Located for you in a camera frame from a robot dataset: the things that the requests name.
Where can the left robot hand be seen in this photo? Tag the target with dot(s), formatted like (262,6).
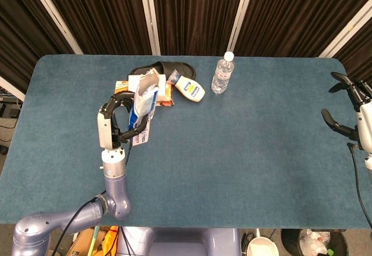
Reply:
(105,131)

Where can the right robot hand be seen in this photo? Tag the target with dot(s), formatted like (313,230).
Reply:
(365,122)

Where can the blue white toothpaste box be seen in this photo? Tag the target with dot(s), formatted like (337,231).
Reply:
(143,102)

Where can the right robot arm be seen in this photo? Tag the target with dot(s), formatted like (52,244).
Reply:
(369,160)

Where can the lavender robot base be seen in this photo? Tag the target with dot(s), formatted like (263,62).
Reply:
(180,243)

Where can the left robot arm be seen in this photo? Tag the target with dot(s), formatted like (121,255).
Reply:
(114,186)

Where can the orange snack box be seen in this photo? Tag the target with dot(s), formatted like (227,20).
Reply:
(167,95)

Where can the grey metal device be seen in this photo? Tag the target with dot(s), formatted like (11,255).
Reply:
(10,109)

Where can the brown cardboard box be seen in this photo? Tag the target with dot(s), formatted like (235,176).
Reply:
(81,244)

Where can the white Face tissue pack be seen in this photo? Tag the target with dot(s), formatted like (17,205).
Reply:
(134,79)

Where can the dark brown curtain panel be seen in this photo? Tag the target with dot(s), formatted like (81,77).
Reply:
(296,15)
(101,15)
(194,15)
(359,55)
(20,26)

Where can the cream lotion bottle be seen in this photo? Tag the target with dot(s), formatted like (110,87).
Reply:
(190,89)

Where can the black slipper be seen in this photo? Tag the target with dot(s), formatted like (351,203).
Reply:
(180,68)

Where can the yellow orange bag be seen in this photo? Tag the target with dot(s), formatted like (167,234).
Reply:
(110,241)

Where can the blue felt table cover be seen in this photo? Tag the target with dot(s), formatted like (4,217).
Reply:
(221,151)

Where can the clear plastic water bottle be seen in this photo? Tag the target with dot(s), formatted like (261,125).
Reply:
(221,77)

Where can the white plastic trash bag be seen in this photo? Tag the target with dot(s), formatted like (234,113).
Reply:
(314,240)

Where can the black trash bin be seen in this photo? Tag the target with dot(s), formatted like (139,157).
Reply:
(289,243)

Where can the white round bucket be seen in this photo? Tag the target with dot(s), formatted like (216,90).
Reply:
(263,247)

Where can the white partition frame post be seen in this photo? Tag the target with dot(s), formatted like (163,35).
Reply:
(241,15)
(149,18)
(55,15)
(11,88)
(346,28)

